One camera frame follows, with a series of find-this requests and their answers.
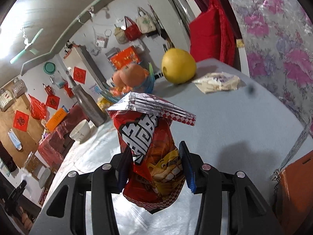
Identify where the red covered side table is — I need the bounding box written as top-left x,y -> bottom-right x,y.
37,105 -> 89,167

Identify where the orange cardboard box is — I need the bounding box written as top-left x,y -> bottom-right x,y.
46,108 -> 67,132

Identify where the red apple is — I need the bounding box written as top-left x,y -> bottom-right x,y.
120,63 -> 146,88
112,70 -> 125,89

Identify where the red gift box on shelf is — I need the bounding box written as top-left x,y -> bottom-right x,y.
110,46 -> 142,70

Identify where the floral curtain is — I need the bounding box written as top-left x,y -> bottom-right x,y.
229,0 -> 312,124

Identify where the left red apple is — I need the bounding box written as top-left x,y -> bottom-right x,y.
112,70 -> 125,89

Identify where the white feather tablecloth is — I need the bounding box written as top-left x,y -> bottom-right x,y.
31,59 -> 312,234

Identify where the steel thermos bottle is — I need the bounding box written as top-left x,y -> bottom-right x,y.
66,72 -> 108,127

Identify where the white refrigerator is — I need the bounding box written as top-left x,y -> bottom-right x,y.
62,46 -> 106,101

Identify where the blue glass fruit bowl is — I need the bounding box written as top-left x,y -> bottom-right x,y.
98,63 -> 156,103

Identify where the red plastic bag on wall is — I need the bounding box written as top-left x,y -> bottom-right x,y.
29,95 -> 47,120

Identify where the red cushion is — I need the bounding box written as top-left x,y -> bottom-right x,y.
189,0 -> 235,66

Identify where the red tote bag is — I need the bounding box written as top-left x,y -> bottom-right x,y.
124,16 -> 142,41

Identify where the white ceramic bowl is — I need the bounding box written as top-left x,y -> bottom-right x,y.
69,119 -> 91,142

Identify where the red snack chip bag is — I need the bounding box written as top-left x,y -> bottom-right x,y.
107,92 -> 196,214

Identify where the white tissue packet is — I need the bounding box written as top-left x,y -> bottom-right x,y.
192,72 -> 241,94

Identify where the yellow pomelo fruit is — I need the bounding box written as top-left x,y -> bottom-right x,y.
161,48 -> 197,84

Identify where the right red apple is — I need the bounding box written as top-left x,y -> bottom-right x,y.
120,63 -> 146,88

